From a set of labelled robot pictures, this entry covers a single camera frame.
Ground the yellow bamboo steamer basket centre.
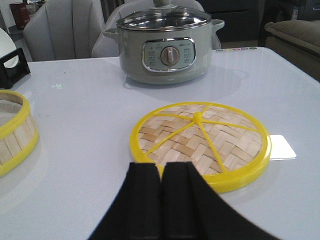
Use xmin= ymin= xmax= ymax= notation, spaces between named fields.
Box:
xmin=0 ymin=90 xmax=39 ymax=176

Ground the green electric cooking pot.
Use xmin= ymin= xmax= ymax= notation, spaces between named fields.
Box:
xmin=114 ymin=19 xmax=225 ymax=85

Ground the grey upholstered chair right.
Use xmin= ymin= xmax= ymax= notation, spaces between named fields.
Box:
xmin=91 ymin=0 xmax=222 ymax=58

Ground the white ceramic bowl rightmost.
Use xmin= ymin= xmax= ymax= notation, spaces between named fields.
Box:
xmin=0 ymin=28 xmax=19 ymax=68

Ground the coloured sticker strip on table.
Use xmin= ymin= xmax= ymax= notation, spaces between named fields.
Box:
xmin=214 ymin=46 xmax=258 ymax=53

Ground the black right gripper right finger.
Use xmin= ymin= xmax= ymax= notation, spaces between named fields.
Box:
xmin=161 ymin=162 xmax=275 ymax=240

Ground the red box in background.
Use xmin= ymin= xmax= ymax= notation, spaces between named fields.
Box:
xmin=9 ymin=2 xmax=30 ymax=30

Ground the glass pot lid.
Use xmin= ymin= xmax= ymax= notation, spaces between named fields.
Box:
xmin=116 ymin=0 xmax=211 ymax=31

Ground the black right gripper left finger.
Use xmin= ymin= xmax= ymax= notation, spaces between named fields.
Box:
xmin=89 ymin=162 xmax=161 ymax=240

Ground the yellow woven bamboo steamer lid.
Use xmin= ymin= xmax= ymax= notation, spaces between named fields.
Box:
xmin=129 ymin=102 xmax=272 ymax=193

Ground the grey upholstered chair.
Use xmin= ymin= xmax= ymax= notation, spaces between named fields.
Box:
xmin=23 ymin=0 xmax=105 ymax=62
xmin=91 ymin=0 xmax=222 ymax=58

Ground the olive brown sofa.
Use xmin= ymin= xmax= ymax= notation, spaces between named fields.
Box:
xmin=264 ymin=20 xmax=320 ymax=81

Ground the grey upholstered chair left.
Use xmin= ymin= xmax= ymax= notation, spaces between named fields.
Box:
xmin=23 ymin=0 xmax=105 ymax=62

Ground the black dish rack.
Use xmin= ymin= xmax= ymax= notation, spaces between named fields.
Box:
xmin=0 ymin=47 xmax=31 ymax=89

